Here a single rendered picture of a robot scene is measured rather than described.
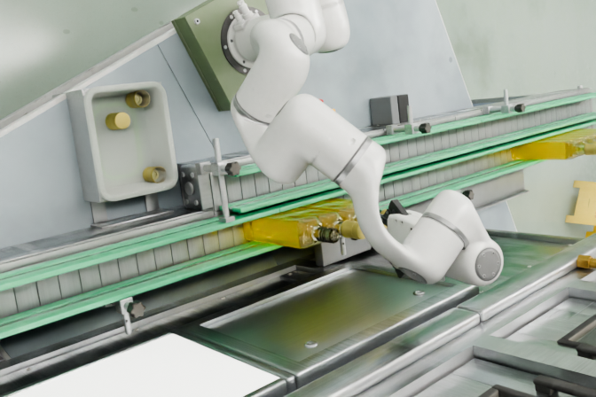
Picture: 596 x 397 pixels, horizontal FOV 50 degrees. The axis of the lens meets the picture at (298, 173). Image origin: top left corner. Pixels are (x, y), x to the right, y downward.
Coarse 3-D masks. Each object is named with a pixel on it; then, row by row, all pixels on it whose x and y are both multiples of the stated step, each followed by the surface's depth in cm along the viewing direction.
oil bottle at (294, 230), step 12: (276, 216) 133; (288, 216) 131; (300, 216) 130; (312, 216) 128; (252, 228) 137; (264, 228) 133; (276, 228) 130; (288, 228) 127; (300, 228) 125; (312, 228) 125; (252, 240) 138; (264, 240) 134; (276, 240) 131; (288, 240) 128; (300, 240) 125; (312, 240) 125
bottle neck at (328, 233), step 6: (318, 228) 124; (324, 228) 123; (330, 228) 122; (312, 234) 124; (318, 234) 123; (324, 234) 122; (330, 234) 121; (336, 234) 123; (318, 240) 124; (324, 240) 122; (330, 240) 121; (336, 240) 122
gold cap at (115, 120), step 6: (108, 114) 130; (114, 114) 128; (120, 114) 128; (126, 114) 128; (108, 120) 129; (114, 120) 127; (120, 120) 128; (126, 120) 129; (108, 126) 130; (114, 126) 128; (120, 126) 128; (126, 126) 129
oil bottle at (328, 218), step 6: (288, 210) 139; (294, 210) 138; (300, 210) 138; (306, 210) 137; (312, 210) 136; (318, 210) 135; (324, 210) 134; (318, 216) 129; (324, 216) 129; (330, 216) 129; (336, 216) 130; (324, 222) 128; (330, 222) 128
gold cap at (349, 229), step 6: (342, 222) 126; (348, 222) 126; (354, 222) 124; (342, 228) 126; (348, 228) 125; (354, 228) 123; (342, 234) 126; (348, 234) 125; (354, 234) 123; (360, 234) 123
